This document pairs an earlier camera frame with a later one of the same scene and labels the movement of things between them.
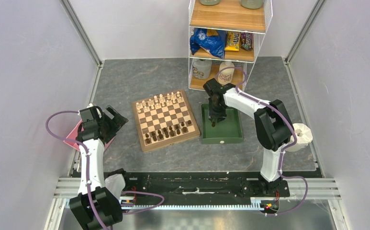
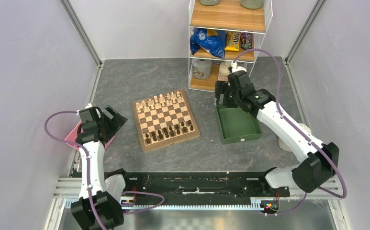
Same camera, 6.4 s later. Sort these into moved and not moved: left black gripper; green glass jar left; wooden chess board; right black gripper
Moved: right black gripper
Not moved: left black gripper; green glass jar left; wooden chess board
